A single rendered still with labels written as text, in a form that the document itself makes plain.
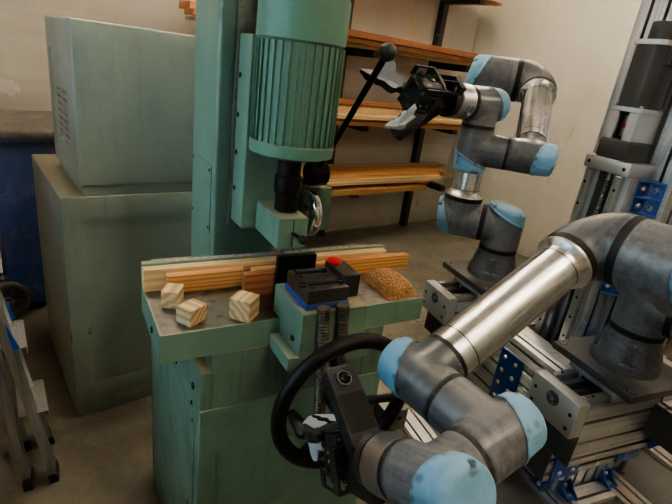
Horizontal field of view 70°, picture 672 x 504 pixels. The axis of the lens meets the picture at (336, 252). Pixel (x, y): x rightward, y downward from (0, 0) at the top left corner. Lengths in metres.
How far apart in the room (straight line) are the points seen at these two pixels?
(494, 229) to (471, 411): 0.99
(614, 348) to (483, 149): 0.54
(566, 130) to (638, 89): 3.01
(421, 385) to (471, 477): 0.15
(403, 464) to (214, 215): 0.83
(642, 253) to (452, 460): 0.44
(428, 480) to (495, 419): 0.12
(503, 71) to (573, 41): 3.00
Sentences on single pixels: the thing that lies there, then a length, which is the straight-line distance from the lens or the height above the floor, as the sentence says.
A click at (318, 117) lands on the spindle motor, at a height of 1.28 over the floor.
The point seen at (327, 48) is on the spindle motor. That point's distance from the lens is 0.96.
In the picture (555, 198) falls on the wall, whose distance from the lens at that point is 4.42.
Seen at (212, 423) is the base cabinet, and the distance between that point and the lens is 1.07.
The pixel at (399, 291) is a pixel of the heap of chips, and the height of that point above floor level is 0.92.
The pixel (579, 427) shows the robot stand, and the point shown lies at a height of 0.71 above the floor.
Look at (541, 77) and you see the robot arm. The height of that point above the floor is 1.42.
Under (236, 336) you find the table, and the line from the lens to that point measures 0.96.
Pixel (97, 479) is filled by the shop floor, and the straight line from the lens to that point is 1.95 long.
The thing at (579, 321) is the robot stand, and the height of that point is 0.82.
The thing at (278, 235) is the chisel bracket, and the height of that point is 1.03.
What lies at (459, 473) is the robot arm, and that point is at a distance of 0.52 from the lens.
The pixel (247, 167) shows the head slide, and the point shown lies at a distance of 1.11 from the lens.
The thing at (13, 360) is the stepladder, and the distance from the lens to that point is 1.68.
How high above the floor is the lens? 1.39
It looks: 21 degrees down
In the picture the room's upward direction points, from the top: 8 degrees clockwise
